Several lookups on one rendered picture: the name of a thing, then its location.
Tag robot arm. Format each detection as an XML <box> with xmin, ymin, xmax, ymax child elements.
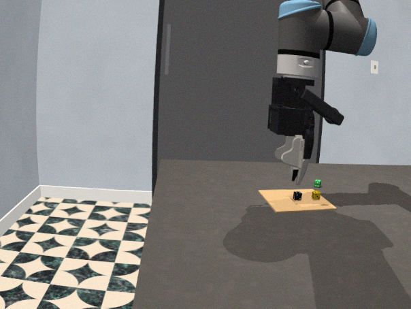
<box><xmin>277</xmin><ymin>0</ymin><xmax>377</xmax><ymax>125</ymax></box>

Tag black die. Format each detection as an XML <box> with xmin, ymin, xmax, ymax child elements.
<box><xmin>293</xmin><ymin>191</ymin><xmax>302</xmax><ymax>200</ymax></box>

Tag peach flat mat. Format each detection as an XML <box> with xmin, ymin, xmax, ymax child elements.
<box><xmin>259</xmin><ymin>189</ymin><xmax>337</xmax><ymax>213</ymax></box>

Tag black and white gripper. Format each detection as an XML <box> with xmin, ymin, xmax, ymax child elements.
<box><xmin>267</xmin><ymin>77</ymin><xmax>314</xmax><ymax>185</ymax></box>

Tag yellow die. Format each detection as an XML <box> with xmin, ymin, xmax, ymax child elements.
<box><xmin>312</xmin><ymin>191</ymin><xmax>320</xmax><ymax>199</ymax></box>

